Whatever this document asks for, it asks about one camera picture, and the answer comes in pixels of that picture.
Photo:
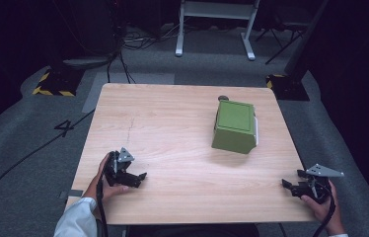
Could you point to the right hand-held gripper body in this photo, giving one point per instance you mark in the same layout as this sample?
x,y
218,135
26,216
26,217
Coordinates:
x,y
319,191

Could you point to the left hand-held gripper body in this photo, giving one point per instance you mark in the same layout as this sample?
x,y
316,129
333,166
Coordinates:
x,y
111,166

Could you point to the person's left hand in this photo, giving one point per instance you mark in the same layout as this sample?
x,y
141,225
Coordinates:
x,y
98,189

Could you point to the person's right hand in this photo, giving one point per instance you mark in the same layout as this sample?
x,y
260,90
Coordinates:
x,y
330,215

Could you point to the green box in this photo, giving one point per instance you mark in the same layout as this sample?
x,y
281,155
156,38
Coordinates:
x,y
235,126

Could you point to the black yellow striped base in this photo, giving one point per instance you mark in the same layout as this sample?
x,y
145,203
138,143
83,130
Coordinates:
x,y
59,85
289,87

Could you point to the small dark round object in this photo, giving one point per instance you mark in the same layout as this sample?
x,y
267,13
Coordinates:
x,y
223,97

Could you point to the black tripod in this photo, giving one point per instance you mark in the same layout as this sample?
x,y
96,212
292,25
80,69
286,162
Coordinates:
x,y
282,39

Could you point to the white metal stand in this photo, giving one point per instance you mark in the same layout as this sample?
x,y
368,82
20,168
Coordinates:
x,y
217,10

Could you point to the dark slanted metal post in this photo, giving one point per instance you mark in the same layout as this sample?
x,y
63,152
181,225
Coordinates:
x,y
306,39

